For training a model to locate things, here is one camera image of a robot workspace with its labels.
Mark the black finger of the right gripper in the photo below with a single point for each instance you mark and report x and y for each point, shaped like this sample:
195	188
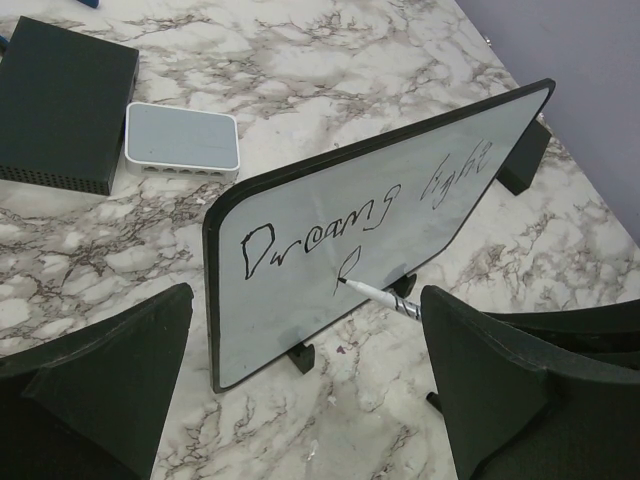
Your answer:
615	347
622	316

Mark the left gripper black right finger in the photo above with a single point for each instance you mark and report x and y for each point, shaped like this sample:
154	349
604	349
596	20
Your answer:
518	407

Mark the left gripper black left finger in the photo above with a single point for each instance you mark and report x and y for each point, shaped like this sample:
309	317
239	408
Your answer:
92	404

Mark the black whiteboard marker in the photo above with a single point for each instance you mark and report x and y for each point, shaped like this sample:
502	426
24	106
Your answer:
386	299

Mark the small whiteboard black frame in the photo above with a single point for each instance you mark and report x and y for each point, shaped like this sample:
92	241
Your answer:
278	246

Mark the black eraser block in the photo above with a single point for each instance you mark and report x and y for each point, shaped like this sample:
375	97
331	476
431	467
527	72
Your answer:
521	165

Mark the small white square device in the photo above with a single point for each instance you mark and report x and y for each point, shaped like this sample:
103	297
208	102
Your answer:
179	142

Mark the black rectangular box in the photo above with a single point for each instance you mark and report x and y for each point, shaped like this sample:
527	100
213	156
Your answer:
63	102

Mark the blue handled pliers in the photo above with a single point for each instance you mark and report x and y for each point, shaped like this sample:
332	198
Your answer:
90	3

